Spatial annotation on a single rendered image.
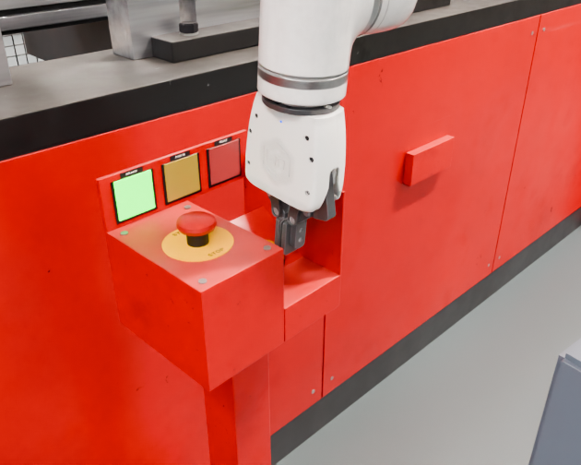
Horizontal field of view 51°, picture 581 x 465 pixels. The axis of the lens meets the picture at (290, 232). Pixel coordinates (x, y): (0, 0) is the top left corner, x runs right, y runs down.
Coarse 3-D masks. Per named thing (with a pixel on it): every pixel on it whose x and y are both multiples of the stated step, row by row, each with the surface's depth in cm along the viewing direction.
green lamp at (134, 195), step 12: (120, 180) 63; (132, 180) 64; (144, 180) 65; (120, 192) 63; (132, 192) 64; (144, 192) 65; (120, 204) 64; (132, 204) 65; (144, 204) 66; (120, 216) 64; (132, 216) 65
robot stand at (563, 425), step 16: (576, 352) 14; (560, 368) 14; (576, 368) 14; (560, 384) 14; (576, 384) 14; (560, 400) 15; (576, 400) 14; (544, 416) 15; (560, 416) 15; (576, 416) 14; (544, 432) 15; (560, 432) 15; (576, 432) 15; (544, 448) 16; (560, 448) 15; (576, 448) 15; (528, 464) 16; (544, 464) 16; (560, 464) 15; (576, 464) 15
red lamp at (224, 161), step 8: (224, 144) 71; (232, 144) 72; (208, 152) 70; (216, 152) 71; (224, 152) 72; (232, 152) 73; (216, 160) 71; (224, 160) 72; (232, 160) 73; (216, 168) 72; (224, 168) 73; (232, 168) 74; (216, 176) 72; (224, 176) 73; (232, 176) 74
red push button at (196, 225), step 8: (184, 216) 61; (192, 216) 61; (200, 216) 61; (208, 216) 61; (176, 224) 60; (184, 224) 60; (192, 224) 59; (200, 224) 59; (208, 224) 60; (216, 224) 61; (184, 232) 59; (192, 232) 59; (200, 232) 59; (208, 232) 60; (192, 240) 61; (200, 240) 61
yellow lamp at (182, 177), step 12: (192, 156) 68; (168, 168) 66; (180, 168) 68; (192, 168) 69; (168, 180) 67; (180, 180) 68; (192, 180) 70; (168, 192) 68; (180, 192) 69; (192, 192) 70
